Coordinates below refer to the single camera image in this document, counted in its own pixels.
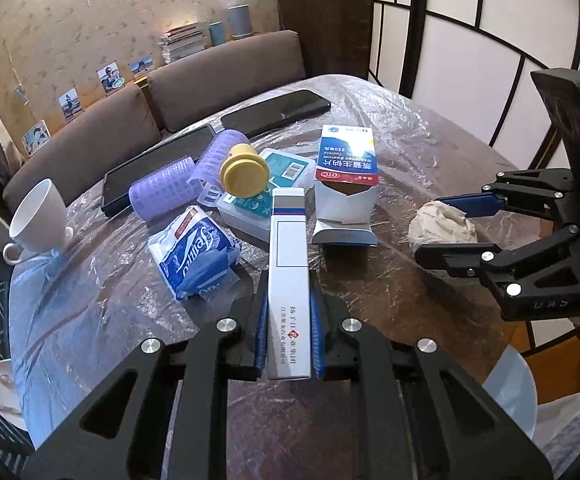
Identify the pale cloth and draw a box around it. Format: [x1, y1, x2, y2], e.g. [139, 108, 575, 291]
[534, 390, 580, 480]

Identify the purple hair roller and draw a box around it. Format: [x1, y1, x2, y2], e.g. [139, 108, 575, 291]
[194, 130, 249, 196]
[129, 154, 207, 222]

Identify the long white cardboard box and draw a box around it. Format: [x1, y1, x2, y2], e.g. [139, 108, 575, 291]
[267, 187, 315, 380]

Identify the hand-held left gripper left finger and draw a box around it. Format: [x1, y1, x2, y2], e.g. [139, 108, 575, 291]
[22, 267, 271, 480]

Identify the black tablet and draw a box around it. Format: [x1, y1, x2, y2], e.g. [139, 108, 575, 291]
[101, 124, 217, 216]

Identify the white tissue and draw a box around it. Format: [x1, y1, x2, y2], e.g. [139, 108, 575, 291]
[409, 200, 476, 253]

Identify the dark wooden cabinet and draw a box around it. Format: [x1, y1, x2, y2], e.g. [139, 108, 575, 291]
[273, 0, 375, 81]

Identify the large grey cylinder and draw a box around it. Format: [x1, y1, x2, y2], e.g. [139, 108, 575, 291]
[227, 4, 255, 39]

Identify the black phone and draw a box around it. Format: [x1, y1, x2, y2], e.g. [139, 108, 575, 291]
[220, 89, 331, 138]

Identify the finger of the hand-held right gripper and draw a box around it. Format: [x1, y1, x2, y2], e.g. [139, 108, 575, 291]
[415, 225, 580, 307]
[440, 167, 575, 221]

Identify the white saucer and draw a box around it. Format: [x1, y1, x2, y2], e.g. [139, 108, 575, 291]
[0, 358, 31, 433]

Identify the white ceramic cup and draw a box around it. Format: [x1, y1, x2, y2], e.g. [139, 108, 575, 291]
[2, 178, 75, 266]

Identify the yellow plastic cap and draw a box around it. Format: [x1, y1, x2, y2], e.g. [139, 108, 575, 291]
[220, 143, 271, 197]

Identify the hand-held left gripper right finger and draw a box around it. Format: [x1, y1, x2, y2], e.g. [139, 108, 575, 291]
[310, 272, 555, 480]

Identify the white panelled sliding door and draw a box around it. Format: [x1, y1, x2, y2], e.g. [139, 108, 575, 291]
[367, 0, 580, 176]

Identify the blue tissue packet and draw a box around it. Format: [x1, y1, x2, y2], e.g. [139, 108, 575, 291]
[148, 206, 241, 302]

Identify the stack of books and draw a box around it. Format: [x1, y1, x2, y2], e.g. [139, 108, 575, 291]
[159, 21, 209, 64]

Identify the blue and white medicine box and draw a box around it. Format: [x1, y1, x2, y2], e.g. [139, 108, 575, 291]
[311, 125, 381, 247]

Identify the brown sofa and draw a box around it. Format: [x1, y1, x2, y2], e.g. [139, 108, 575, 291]
[2, 30, 307, 211]

